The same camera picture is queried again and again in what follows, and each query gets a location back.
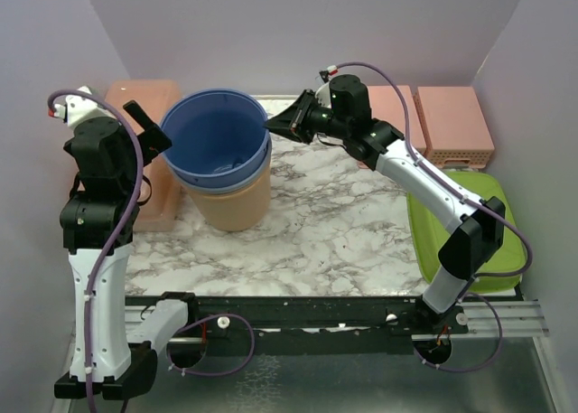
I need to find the pink perforated basket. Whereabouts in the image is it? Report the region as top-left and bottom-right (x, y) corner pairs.
(414, 87), (495, 169)
(368, 86), (427, 178)

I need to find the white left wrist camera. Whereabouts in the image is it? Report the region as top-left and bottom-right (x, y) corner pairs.
(48, 95), (113, 130)

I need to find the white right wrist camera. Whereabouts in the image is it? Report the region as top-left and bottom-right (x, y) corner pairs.
(315, 65), (339, 108)

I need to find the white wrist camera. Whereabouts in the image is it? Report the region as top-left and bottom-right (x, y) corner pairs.
(315, 65), (339, 108)
(48, 95), (113, 130)

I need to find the black metal base rail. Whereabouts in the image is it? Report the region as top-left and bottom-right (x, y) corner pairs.
(121, 295), (547, 358)

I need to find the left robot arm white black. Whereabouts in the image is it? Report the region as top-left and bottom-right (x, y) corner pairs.
(48, 89), (200, 401)

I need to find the orange plastic bucket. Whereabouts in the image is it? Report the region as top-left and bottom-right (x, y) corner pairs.
(185, 169), (271, 232)

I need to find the light blue plastic bucket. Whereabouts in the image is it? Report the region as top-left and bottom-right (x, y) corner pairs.
(167, 133), (272, 194)

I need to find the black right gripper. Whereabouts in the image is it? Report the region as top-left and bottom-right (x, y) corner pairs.
(264, 88), (350, 145)

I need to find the green plastic tray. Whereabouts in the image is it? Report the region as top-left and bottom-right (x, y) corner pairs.
(406, 171), (526, 295)

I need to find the translucent pink storage box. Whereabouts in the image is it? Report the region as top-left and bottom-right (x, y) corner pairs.
(105, 80), (182, 232)

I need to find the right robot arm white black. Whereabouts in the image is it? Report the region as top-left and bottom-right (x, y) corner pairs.
(264, 74), (505, 333)

